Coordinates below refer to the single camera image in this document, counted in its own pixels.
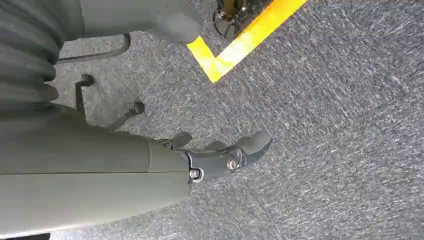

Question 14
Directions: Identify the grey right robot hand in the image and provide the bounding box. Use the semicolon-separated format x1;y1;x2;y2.
0;0;273;240

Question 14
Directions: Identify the ribbed grey right arm sleeve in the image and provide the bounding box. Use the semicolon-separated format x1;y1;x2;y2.
0;0;82;112

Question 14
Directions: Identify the yellow tape corner marking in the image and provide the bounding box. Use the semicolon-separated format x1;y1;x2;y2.
186;0;309;84

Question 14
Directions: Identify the dark tray of metal parts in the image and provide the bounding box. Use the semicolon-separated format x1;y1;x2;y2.
211;0;275;41

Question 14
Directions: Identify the black cable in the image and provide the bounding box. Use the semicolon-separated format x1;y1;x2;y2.
56;33;132;64

